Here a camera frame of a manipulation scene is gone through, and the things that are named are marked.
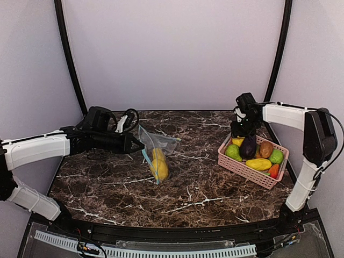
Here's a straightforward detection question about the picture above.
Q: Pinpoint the pink plastic basket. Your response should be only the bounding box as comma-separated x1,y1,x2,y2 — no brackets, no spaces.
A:
218,134,289,190

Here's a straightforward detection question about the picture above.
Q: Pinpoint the green toy vegetable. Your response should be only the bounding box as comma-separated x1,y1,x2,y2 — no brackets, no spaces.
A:
225,144,242,162
268,149,284,164

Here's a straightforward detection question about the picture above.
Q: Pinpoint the black left frame post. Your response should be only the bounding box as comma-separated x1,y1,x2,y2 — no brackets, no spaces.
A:
54,0,88,117

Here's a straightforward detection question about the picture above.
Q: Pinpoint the black right frame post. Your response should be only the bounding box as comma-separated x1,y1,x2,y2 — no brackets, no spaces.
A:
263,0,293,103

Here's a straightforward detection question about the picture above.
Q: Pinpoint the brown toy potato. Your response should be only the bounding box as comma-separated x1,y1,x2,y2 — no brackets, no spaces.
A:
259,141,274,159

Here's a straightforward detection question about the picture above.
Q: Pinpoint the black front rail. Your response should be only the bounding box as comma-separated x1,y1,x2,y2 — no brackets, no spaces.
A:
45,206,320,247

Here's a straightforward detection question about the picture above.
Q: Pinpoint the white slotted cable duct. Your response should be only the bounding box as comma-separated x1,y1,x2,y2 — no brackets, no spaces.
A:
34,230,257,257

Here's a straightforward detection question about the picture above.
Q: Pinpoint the yellow toy lemon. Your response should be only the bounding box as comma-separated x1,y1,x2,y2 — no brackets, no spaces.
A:
232,137,245,147
150,159,169,181
152,148,166,161

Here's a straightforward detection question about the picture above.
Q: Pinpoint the yellow toy lemon back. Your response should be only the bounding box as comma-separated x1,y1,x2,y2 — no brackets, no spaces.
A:
150,159,169,181

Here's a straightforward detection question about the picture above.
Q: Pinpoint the orange red toy pepper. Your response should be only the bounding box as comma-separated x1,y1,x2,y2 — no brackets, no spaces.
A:
268,164,280,179

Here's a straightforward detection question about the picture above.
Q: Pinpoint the green toy vegetable right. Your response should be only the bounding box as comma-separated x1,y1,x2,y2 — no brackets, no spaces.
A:
268,149,284,164

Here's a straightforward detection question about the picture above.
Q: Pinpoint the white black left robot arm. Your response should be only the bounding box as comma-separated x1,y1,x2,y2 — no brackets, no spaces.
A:
1,106,145,221

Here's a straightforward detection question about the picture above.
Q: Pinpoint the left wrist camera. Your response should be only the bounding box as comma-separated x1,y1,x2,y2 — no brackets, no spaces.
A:
114,109,140,133

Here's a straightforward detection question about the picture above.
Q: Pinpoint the large clear zip bag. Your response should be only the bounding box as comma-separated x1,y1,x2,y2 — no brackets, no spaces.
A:
138,125,181,184

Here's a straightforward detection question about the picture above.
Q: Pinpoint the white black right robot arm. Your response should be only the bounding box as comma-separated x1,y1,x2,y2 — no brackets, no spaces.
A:
231,92,338,213

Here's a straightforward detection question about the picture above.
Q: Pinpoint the purple toy eggplant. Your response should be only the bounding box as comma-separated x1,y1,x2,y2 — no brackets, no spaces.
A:
239,135,257,160

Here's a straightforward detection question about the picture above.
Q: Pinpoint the yellow toy lemon front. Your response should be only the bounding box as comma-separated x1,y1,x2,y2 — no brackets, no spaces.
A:
152,148,166,161

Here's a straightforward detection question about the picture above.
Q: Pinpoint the yellow toy lemon middle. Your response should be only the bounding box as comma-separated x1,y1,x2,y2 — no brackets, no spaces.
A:
232,137,245,147

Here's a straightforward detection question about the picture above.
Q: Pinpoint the black frame post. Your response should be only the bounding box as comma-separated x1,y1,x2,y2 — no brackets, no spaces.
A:
263,0,293,103
54,0,88,117

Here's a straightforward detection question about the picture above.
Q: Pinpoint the green toy vegetable left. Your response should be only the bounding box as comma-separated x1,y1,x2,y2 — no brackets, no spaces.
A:
225,144,242,162

